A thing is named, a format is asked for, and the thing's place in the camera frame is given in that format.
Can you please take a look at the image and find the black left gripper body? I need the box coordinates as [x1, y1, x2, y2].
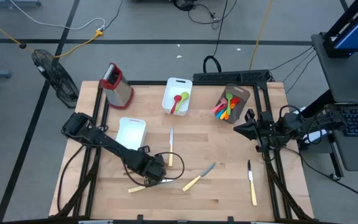
[134, 145, 168, 187]

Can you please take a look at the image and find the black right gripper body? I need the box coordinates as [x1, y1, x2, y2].
[244, 108, 277, 153]

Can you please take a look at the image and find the cream-handled steel knife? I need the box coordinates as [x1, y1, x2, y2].
[127, 178, 174, 194]
[181, 161, 217, 192]
[167, 126, 175, 168]
[246, 160, 258, 207]

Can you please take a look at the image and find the orange silicone spatula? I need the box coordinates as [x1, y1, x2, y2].
[223, 104, 237, 121]

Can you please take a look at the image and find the red silicone spatula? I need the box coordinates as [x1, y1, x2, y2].
[225, 97, 241, 113]

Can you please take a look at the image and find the green silicone spatula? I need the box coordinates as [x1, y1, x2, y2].
[225, 91, 234, 116]

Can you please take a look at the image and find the pink silicone spatula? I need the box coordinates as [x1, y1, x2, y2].
[211, 97, 229, 113]

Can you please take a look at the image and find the light green silicone spoon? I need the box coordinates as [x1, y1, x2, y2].
[175, 91, 190, 113]

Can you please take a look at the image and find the red silicone spoon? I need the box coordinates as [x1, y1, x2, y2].
[170, 94, 183, 115]

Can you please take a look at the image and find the white plastic bin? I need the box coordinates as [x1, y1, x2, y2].
[115, 116, 147, 152]
[161, 77, 194, 117]

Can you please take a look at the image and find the white flat box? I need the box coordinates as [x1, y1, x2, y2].
[299, 106, 328, 144]

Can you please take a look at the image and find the grey desk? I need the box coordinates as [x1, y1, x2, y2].
[311, 30, 358, 182]

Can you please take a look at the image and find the black monitor stand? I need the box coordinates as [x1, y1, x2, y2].
[323, 0, 358, 58]

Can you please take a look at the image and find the black floor fan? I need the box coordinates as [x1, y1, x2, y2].
[31, 49, 80, 109]

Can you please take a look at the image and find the thin black cable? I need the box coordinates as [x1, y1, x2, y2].
[286, 54, 318, 95]
[270, 45, 315, 72]
[282, 49, 317, 83]

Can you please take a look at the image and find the thick black cable loop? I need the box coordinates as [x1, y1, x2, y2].
[202, 0, 229, 74]

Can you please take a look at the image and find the steel box grater red handle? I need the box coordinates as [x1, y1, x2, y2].
[99, 62, 134, 110]

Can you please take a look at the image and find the black aluminium table frame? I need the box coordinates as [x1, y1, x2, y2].
[54, 80, 315, 223]

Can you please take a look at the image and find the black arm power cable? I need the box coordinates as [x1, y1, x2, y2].
[56, 143, 86, 215]

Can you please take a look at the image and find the long yellow cable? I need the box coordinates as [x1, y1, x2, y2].
[249, 0, 275, 71]

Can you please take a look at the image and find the black floor cable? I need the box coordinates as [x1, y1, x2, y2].
[283, 145, 358, 205]

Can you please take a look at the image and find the black cable tangle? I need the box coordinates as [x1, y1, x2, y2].
[173, 0, 239, 30]

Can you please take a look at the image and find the yellow extension cable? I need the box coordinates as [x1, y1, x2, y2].
[0, 10, 104, 59]

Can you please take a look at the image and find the white power cable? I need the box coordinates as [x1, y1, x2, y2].
[9, 0, 106, 31]

